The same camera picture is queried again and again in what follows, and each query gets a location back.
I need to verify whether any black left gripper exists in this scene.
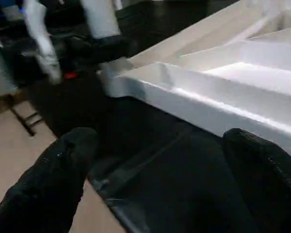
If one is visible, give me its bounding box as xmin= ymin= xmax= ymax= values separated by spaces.
xmin=12 ymin=35 xmax=132 ymax=86

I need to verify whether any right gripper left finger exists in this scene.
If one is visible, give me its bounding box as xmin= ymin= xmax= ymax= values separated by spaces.
xmin=0 ymin=127 xmax=99 ymax=233

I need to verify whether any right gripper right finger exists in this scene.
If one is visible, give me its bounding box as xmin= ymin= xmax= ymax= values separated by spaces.
xmin=222 ymin=128 xmax=291 ymax=233

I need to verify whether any white plastic table leg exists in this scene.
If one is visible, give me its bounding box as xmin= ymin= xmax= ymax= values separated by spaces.
xmin=81 ymin=0 xmax=121 ymax=39

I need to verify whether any white plastic table top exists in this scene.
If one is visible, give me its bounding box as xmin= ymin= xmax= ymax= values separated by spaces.
xmin=97 ymin=0 xmax=291 ymax=164

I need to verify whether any black tripod stand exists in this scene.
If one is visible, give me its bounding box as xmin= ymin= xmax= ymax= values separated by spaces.
xmin=9 ymin=96 xmax=44 ymax=137

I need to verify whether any black work mat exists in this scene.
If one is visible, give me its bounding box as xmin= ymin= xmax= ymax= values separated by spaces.
xmin=26 ymin=0 xmax=260 ymax=233

